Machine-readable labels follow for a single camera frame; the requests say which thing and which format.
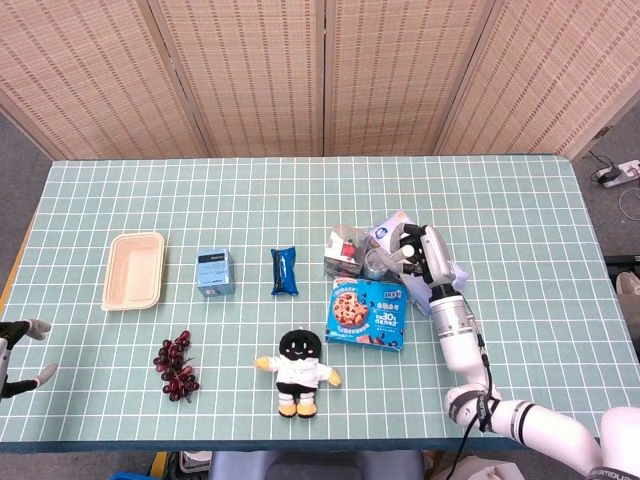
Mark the clear glass beaker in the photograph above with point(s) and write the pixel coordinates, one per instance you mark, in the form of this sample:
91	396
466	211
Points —
372	272

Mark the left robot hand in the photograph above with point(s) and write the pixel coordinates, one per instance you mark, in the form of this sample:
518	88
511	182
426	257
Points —
6	340

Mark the black plush doll white coat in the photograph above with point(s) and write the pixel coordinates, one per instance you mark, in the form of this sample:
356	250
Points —
299	372

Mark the white power strip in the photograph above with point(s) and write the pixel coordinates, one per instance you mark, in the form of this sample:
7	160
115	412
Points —
620	172

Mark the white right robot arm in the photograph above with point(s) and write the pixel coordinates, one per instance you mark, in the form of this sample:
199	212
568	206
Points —
465	345

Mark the blue chocolate chip cookie box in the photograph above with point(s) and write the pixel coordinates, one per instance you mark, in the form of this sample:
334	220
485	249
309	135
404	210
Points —
367	315

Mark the small light blue carton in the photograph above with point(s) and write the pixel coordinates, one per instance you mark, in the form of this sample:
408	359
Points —
215	272

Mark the woven bamboo folding screen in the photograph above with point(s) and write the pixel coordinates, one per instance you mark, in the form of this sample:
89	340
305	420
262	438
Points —
250	75

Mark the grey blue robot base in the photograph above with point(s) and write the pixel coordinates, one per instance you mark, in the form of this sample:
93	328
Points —
315	465

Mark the light blue wet wipes pack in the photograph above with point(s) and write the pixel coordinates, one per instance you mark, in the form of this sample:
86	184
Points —
400	219

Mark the blue sandwich cookie pack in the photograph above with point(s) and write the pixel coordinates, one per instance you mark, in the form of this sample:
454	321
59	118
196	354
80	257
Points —
284	270

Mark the green checked tablecloth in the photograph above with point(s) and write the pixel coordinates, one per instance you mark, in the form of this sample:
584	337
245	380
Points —
300	200

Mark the dark red grape bunch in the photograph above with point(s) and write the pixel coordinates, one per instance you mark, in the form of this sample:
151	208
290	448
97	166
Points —
175	370

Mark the beige plastic food container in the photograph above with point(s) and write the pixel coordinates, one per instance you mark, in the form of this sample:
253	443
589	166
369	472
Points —
132	270

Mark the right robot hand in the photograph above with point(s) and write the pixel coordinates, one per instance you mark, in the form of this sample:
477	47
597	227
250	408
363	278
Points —
437	255

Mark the light grey shoe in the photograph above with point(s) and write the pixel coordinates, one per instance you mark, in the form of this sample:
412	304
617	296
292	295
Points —
629	290

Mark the clear tube white cap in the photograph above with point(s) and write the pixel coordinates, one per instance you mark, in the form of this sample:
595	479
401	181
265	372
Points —
409	250

